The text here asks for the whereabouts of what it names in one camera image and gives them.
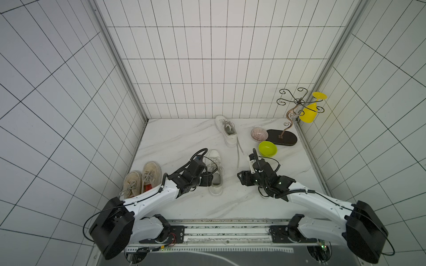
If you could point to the lime green plastic bowl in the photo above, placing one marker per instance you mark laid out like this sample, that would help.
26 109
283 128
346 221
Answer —
267 149

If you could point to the black oval stand base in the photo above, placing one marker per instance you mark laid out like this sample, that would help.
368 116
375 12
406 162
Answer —
279 137

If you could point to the white sneaker with laces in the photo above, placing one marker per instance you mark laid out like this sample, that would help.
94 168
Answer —
228 130

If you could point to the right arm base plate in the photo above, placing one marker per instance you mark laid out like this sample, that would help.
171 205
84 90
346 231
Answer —
281 234

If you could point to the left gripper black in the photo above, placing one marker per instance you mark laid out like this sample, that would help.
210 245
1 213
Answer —
207 179

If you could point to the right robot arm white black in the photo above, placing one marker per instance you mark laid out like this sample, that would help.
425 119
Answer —
353 225

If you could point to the aluminium rail frame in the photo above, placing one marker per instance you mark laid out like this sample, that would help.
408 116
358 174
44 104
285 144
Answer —
222 236

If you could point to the beige shoe near wall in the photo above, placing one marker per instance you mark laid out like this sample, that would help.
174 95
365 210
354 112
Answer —
132 185

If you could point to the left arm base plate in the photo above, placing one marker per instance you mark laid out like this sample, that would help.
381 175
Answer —
171 235

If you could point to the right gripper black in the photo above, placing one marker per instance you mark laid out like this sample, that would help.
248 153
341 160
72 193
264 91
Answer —
250 178

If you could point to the curly metal cup stand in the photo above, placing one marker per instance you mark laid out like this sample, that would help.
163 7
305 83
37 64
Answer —
294 113

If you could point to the pink marbled bowl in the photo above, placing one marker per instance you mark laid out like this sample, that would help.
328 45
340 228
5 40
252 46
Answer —
259 134

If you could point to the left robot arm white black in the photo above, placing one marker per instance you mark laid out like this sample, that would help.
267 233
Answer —
122 222

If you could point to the yellow plastic goblet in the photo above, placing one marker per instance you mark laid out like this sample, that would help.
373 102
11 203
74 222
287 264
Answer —
311 110

